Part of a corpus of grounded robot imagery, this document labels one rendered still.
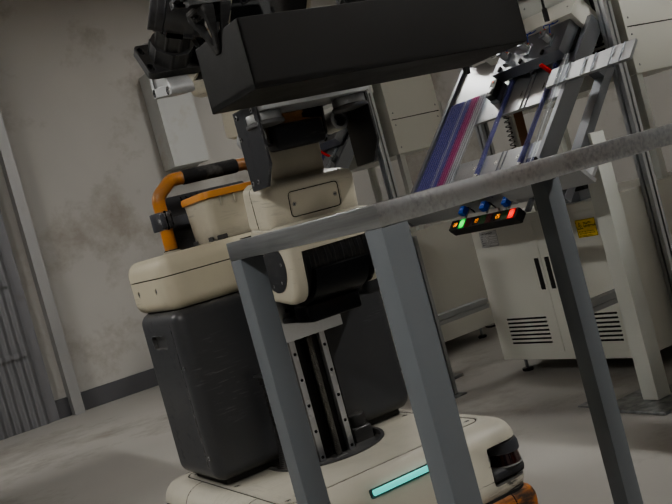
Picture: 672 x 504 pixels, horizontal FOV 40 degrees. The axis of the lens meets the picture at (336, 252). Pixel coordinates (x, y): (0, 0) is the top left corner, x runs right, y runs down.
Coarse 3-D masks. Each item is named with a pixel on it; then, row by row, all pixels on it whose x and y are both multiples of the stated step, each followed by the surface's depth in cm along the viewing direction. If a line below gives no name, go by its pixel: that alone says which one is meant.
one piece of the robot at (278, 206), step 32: (224, 128) 201; (288, 160) 192; (320, 160) 196; (256, 192) 189; (288, 192) 188; (320, 192) 192; (352, 192) 196; (256, 224) 192; (288, 224) 187; (288, 256) 184; (288, 288) 187
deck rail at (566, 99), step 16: (592, 16) 317; (592, 32) 317; (576, 48) 313; (592, 48) 316; (576, 80) 310; (560, 96) 306; (576, 96) 309; (560, 112) 304; (560, 128) 304; (544, 144) 299
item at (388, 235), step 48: (624, 144) 132; (432, 192) 114; (480, 192) 118; (240, 240) 144; (288, 240) 130; (384, 240) 110; (240, 288) 148; (384, 288) 112; (576, 288) 180; (432, 336) 112; (576, 336) 182; (288, 384) 147; (432, 384) 111; (288, 432) 146; (432, 432) 111; (624, 432) 182; (432, 480) 114; (624, 480) 181
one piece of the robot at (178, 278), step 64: (192, 256) 204; (192, 320) 202; (384, 320) 227; (192, 384) 202; (256, 384) 209; (320, 384) 209; (384, 384) 225; (192, 448) 211; (256, 448) 207; (320, 448) 209
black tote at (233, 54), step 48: (384, 0) 155; (432, 0) 160; (480, 0) 165; (240, 48) 142; (288, 48) 144; (336, 48) 149; (384, 48) 154; (432, 48) 159; (480, 48) 164; (240, 96) 146; (288, 96) 158
